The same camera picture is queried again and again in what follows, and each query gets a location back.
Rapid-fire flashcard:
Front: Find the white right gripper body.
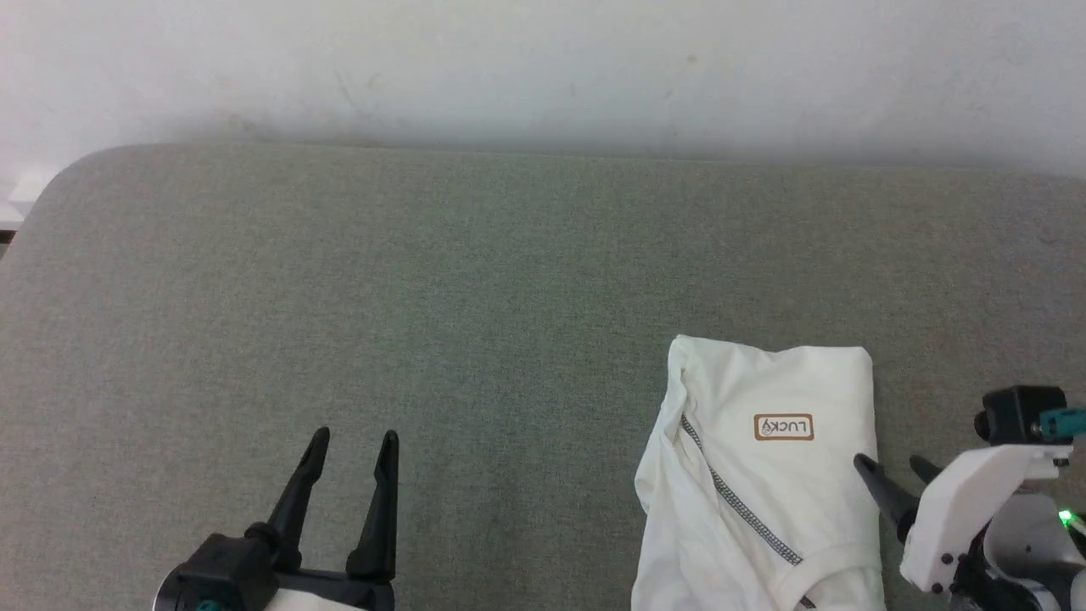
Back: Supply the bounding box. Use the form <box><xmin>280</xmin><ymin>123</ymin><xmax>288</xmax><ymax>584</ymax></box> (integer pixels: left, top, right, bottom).
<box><xmin>899</xmin><ymin>441</ymin><xmax>1063</xmax><ymax>599</ymax></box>

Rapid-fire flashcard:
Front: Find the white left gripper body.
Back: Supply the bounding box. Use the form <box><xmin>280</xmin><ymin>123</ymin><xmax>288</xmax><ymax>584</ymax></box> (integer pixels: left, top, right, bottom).
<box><xmin>263</xmin><ymin>567</ymin><xmax>397</xmax><ymax>611</ymax></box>

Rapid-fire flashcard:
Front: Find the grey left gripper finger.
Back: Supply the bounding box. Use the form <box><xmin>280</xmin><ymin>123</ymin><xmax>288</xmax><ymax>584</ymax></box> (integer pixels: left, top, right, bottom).
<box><xmin>346</xmin><ymin>429</ymin><xmax>400</xmax><ymax>584</ymax></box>
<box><xmin>268</xmin><ymin>427</ymin><xmax>332</xmax><ymax>571</ymax></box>

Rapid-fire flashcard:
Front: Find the white shirt with black stitching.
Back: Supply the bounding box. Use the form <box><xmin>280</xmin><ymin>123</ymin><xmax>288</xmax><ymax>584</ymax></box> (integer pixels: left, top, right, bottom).
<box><xmin>630</xmin><ymin>334</ymin><xmax>887</xmax><ymax>611</ymax></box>

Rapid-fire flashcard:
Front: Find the grey fabric sofa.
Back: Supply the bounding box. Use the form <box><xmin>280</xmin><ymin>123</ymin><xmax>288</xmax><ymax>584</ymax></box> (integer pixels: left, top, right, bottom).
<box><xmin>0</xmin><ymin>143</ymin><xmax>1086</xmax><ymax>611</ymax></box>

